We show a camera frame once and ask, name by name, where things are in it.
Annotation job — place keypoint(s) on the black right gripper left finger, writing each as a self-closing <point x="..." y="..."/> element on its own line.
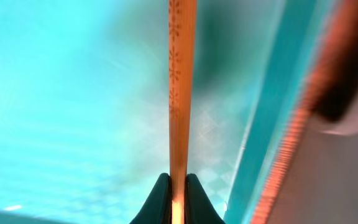
<point x="157" y="209"/>

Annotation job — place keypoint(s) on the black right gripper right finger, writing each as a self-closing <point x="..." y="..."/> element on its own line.
<point x="198" y="208"/>

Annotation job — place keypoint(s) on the teal plastic serving tray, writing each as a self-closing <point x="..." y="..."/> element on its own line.
<point x="84" y="103"/>

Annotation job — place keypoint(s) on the grey plastic dish rack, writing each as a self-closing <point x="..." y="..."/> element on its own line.
<point x="322" y="183"/>

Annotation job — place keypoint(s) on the wooden chopstick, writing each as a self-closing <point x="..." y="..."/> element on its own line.
<point x="181" y="33"/>

